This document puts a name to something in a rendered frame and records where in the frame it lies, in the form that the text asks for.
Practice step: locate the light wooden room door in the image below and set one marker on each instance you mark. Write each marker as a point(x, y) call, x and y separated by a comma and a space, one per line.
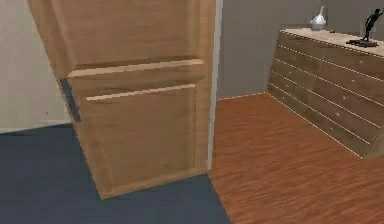
point(140, 110)

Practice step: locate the brown wooden chest of drawers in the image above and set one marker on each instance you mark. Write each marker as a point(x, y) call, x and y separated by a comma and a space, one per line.
point(333, 90)

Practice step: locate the white vase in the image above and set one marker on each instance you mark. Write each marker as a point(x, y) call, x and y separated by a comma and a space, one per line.
point(318, 21)

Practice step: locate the black figure statue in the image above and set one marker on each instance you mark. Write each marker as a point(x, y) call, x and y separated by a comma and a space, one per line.
point(369, 26)

